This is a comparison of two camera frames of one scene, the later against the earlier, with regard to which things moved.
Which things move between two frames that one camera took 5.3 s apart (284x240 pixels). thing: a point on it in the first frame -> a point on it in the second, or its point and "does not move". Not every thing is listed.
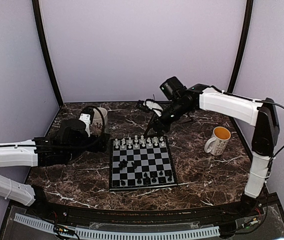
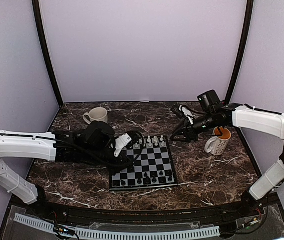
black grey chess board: x=141 y=163 does not move
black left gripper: x=103 y=143 -> x=121 y=164
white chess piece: x=155 y=139 does not move
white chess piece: x=161 y=138 does not move
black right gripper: x=155 y=123 -> x=187 y=130
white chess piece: x=148 y=140 does not move
